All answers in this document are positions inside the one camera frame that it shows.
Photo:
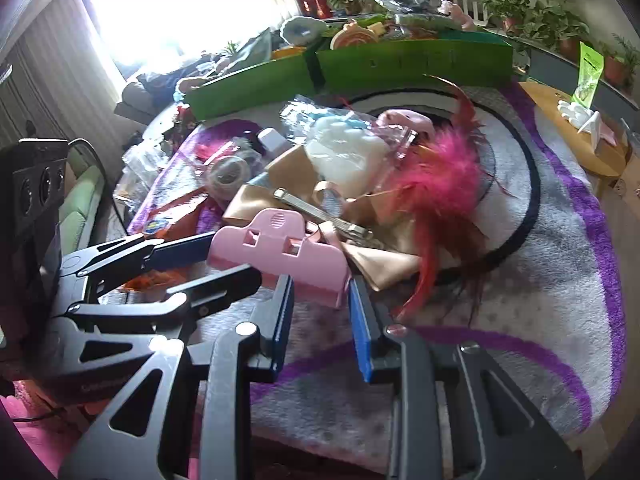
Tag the short green cardboard box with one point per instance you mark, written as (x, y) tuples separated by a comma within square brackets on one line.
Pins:
[(250, 87)]

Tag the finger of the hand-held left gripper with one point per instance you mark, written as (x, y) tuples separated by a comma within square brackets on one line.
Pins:
[(185, 250), (225, 282)]

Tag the pink hair claw clip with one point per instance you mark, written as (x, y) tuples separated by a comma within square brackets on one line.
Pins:
[(280, 255)]

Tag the silver plastic bag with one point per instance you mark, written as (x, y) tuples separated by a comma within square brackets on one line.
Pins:
[(410, 7)]

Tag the orange packet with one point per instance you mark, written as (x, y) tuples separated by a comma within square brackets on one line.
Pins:
[(170, 215)]

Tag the orange round toy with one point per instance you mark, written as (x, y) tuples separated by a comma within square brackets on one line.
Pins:
[(356, 39)]

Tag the champagne satin bow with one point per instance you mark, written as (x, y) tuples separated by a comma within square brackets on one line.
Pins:
[(290, 170)]

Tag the beige striped curtain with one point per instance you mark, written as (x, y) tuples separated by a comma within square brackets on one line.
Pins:
[(45, 70)]

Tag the round wooden side table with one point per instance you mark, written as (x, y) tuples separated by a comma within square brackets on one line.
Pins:
[(555, 130)]

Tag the long green cardboard box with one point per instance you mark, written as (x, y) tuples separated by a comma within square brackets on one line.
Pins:
[(415, 62)]

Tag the white tissue pack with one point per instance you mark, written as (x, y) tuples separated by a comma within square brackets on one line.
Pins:
[(587, 122)]

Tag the pink feather hair clip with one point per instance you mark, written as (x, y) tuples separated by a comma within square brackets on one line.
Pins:
[(440, 185)]

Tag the pink plush toy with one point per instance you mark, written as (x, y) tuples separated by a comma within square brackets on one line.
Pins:
[(457, 15)]

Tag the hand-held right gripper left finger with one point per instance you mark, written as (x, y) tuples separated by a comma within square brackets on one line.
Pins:
[(285, 325)]

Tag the grey sofa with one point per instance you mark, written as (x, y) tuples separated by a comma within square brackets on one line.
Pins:
[(150, 95)]

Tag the small white bottle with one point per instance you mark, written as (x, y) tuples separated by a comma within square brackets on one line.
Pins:
[(272, 140)]

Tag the green standing packet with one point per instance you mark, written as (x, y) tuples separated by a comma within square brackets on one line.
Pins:
[(589, 75)]

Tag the light green cushion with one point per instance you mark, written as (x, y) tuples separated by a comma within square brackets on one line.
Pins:
[(82, 205)]

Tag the clear tape roll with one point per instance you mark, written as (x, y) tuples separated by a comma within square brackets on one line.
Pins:
[(227, 175)]

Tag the white picket fence ornament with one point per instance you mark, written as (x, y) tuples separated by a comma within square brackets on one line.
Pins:
[(472, 10)]

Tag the clear bag with white item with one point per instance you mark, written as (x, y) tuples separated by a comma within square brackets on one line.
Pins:
[(345, 152)]

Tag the pink cloth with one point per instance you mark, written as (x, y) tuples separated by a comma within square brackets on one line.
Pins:
[(35, 430)]

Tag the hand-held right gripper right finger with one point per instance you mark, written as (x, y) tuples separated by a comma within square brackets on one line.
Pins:
[(361, 335)]

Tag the purple white fluffy blanket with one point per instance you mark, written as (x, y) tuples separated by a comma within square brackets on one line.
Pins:
[(525, 300)]

